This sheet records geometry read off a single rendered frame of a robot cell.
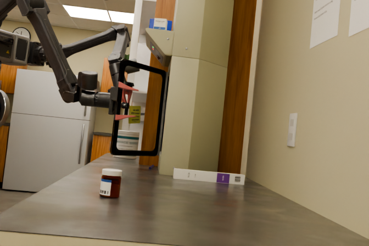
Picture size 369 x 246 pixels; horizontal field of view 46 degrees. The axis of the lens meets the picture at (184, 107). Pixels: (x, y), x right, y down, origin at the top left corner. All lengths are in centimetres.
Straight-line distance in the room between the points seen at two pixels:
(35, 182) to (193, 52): 533
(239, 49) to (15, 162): 518
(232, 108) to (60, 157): 485
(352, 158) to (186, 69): 84
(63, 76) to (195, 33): 54
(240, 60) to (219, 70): 32
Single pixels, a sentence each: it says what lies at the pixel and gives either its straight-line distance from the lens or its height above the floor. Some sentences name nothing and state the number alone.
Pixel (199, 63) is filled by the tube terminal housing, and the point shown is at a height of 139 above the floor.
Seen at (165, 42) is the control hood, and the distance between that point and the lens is 175.
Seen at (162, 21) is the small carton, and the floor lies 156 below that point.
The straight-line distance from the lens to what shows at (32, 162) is 684.
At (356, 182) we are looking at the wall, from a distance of 110.
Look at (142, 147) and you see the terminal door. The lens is 194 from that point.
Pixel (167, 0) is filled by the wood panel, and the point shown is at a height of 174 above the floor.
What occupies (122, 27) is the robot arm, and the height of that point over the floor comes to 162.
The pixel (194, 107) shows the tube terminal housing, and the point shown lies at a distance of 173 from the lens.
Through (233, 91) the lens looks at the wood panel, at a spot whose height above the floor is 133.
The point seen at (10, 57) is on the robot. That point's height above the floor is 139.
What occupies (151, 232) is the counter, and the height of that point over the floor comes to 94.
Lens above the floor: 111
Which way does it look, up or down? 3 degrees up
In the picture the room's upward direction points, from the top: 6 degrees clockwise
